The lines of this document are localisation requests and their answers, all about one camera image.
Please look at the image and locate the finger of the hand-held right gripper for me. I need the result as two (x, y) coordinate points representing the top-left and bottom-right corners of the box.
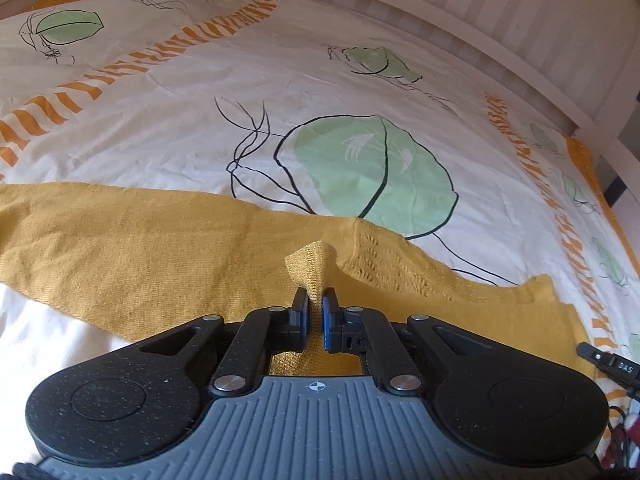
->
(576, 342), (640, 397)

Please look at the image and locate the black cable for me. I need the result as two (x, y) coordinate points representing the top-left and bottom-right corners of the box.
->
(607, 404), (640, 468)

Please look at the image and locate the white slatted bed frame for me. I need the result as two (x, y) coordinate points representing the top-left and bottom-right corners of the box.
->
(190, 0), (640, 211)

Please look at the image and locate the leaf print duvet cover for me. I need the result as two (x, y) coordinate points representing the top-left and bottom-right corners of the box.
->
(0, 0), (640, 466)

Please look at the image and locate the mustard yellow knit sweater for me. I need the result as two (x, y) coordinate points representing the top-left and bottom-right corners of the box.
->
(0, 183), (591, 377)

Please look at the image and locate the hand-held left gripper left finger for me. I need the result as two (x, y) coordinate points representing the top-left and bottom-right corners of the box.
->
(136, 287), (311, 395)

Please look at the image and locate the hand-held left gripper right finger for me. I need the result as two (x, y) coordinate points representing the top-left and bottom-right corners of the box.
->
(321, 287), (484, 395)

